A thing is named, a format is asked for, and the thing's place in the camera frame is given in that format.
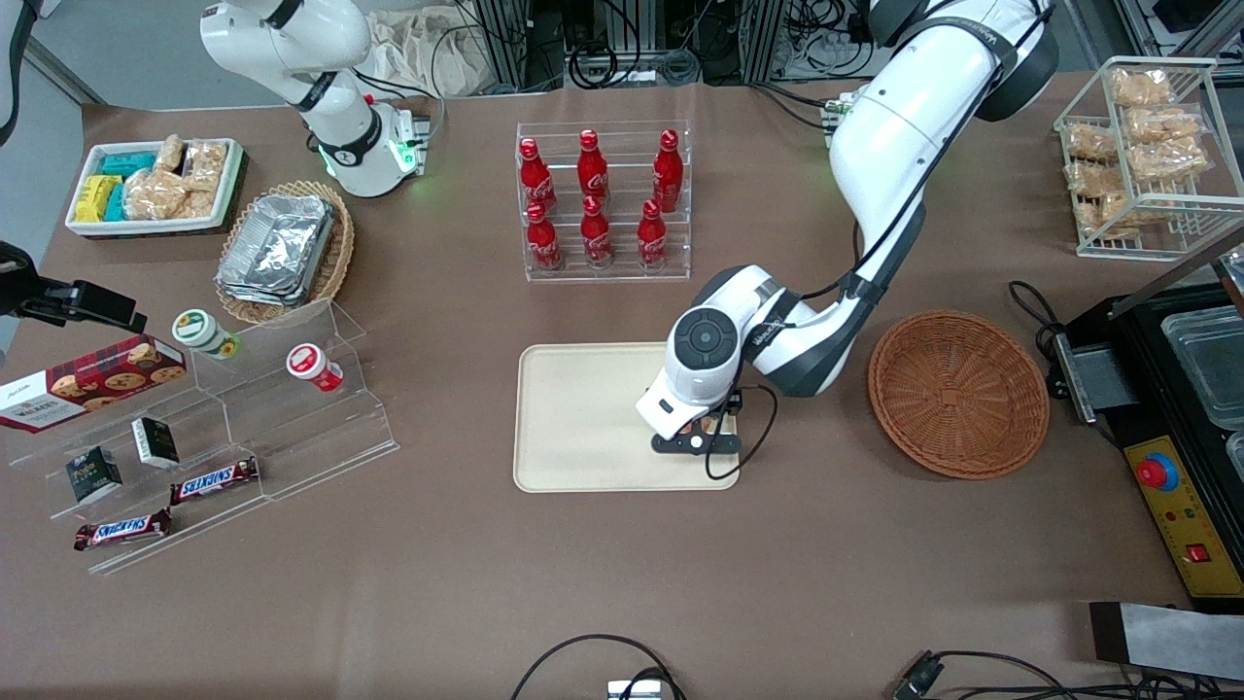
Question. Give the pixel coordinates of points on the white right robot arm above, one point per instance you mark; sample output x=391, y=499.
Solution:
x=321, y=58

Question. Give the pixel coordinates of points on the white rectangular snack bin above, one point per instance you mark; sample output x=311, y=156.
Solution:
x=228, y=190

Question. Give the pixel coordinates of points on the clear plastic container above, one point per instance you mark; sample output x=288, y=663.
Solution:
x=1210, y=365

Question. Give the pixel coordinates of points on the clear acrylic stepped shelf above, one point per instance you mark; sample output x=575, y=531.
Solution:
x=321, y=437

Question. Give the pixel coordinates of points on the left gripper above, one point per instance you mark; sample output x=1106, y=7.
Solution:
x=734, y=403

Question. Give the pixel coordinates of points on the brown snickers bar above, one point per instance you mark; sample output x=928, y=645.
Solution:
x=214, y=480
x=121, y=530

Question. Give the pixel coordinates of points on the red cola bottle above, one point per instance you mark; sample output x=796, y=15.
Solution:
x=536, y=180
x=652, y=241
x=668, y=175
x=543, y=243
x=593, y=170
x=596, y=238

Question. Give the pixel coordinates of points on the clear bag of rice crackers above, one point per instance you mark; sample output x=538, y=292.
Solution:
x=1086, y=143
x=1098, y=212
x=1142, y=87
x=1088, y=178
x=1161, y=126
x=1166, y=163

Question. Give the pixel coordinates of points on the red lid yogurt cup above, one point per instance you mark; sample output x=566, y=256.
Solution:
x=311, y=365

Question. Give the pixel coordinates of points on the black yellow sealing machine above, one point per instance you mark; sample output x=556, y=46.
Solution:
x=1181, y=525

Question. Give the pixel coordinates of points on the teal snack packet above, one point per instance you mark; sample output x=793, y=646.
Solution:
x=117, y=202
x=128, y=163

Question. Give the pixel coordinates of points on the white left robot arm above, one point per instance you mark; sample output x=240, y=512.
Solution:
x=894, y=146

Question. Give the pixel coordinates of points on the yellow snack packet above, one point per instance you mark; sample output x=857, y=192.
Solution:
x=94, y=197

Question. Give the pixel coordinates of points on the stack of foil containers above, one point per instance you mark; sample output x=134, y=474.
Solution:
x=277, y=248

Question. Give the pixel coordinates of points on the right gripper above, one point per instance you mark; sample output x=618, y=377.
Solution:
x=60, y=297

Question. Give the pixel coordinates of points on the round brown wicker basket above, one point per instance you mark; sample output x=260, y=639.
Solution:
x=957, y=394

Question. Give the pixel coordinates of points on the oval light wicker basket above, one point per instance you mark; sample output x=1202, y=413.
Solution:
x=335, y=262

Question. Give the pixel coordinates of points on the beige plastic tray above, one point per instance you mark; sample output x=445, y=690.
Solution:
x=583, y=418

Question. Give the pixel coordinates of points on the red emergency stop button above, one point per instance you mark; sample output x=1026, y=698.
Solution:
x=1157, y=472

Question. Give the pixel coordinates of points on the red tartan cookie box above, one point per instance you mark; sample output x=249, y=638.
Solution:
x=92, y=384

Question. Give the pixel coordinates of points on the green lid yogurt cup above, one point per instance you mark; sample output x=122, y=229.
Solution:
x=202, y=331

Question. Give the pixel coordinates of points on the grey black flat plate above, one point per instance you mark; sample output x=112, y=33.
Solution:
x=1176, y=640

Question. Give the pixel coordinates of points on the aluminium frame post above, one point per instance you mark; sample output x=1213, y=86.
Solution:
x=763, y=39
x=505, y=39

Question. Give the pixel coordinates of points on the beige cloth bag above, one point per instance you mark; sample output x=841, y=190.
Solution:
x=418, y=53

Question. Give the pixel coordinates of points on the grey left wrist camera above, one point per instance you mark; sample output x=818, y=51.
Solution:
x=695, y=444

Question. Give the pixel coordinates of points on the small dark carton box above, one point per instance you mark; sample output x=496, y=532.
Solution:
x=155, y=442
x=94, y=474

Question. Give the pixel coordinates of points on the clear acrylic bottle rack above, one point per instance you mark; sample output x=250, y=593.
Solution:
x=622, y=274

